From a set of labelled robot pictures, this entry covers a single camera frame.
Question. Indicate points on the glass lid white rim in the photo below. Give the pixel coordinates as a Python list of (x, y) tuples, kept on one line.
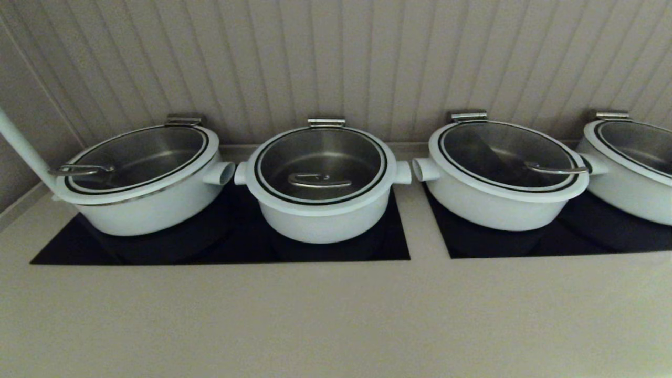
[(640, 142), (147, 152), (320, 152)]

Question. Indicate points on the small white pot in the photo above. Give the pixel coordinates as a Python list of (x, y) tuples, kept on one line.
[(320, 226)]

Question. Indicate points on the large white pot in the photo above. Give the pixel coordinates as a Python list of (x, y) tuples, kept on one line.
[(157, 210), (630, 199), (472, 210)]

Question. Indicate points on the black glass cooktop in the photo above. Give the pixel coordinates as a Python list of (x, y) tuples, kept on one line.
[(236, 247), (577, 241)]

